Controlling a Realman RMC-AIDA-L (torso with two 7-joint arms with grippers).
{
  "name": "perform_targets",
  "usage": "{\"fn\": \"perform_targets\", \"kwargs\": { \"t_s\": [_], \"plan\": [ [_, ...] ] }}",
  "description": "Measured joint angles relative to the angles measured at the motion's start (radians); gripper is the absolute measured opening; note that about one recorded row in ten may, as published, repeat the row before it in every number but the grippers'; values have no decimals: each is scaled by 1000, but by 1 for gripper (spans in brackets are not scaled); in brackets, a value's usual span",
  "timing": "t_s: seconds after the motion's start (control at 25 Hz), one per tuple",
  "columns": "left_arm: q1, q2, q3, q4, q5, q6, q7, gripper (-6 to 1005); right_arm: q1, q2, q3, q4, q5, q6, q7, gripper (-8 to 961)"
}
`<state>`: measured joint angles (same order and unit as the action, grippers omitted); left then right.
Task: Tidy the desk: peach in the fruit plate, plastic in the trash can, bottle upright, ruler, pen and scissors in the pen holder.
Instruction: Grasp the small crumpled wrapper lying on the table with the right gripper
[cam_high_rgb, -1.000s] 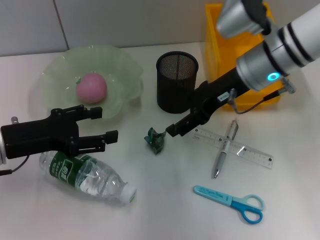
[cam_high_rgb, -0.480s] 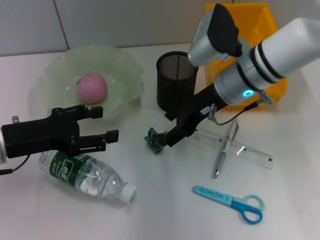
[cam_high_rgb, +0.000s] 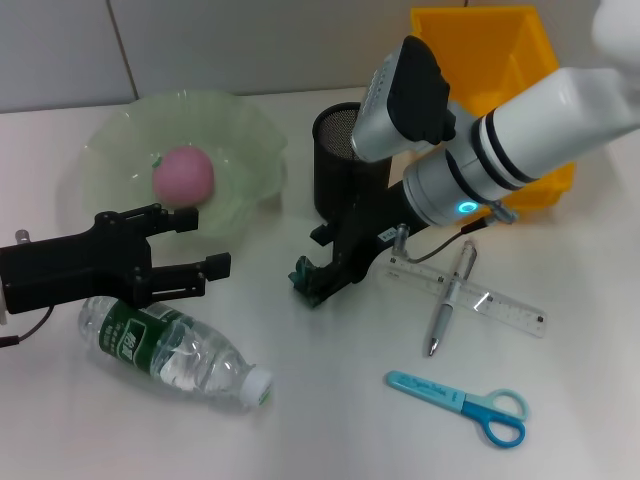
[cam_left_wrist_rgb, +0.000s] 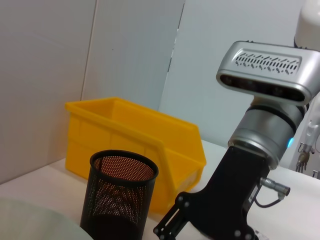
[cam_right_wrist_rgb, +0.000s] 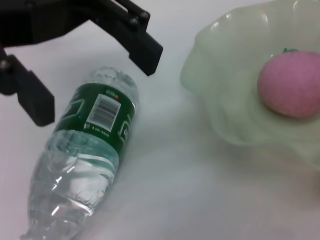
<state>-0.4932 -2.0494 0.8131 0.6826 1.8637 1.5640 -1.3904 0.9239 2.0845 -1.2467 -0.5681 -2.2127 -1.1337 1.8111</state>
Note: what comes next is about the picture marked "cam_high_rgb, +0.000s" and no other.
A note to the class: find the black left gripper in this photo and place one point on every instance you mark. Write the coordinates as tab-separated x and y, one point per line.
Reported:
65	270

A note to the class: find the clear green label water bottle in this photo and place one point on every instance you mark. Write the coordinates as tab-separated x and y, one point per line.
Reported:
165	350

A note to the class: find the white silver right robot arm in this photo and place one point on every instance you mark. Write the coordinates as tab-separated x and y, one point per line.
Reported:
540	130

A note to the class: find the green glass fruit plate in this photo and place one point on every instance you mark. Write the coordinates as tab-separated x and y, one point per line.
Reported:
240	145

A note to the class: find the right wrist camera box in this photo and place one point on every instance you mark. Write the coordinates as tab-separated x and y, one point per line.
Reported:
400	100

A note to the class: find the clear plastic ruler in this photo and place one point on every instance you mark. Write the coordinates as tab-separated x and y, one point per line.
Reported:
510	310

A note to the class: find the silver pen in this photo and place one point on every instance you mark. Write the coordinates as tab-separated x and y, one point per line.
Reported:
442	320

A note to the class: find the green plastic wrapper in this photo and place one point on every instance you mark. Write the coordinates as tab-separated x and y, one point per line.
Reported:
300	282

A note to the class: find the black mesh pen holder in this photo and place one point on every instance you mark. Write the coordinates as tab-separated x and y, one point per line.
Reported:
335	180

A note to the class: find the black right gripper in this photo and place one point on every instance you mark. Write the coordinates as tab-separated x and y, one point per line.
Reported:
365	225

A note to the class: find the pink peach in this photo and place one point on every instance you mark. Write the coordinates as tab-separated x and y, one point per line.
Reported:
182	175

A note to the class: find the yellow plastic bin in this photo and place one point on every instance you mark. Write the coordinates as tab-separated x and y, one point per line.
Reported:
490	60

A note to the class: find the blue scissors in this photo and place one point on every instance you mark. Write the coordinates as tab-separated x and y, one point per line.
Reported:
450	397

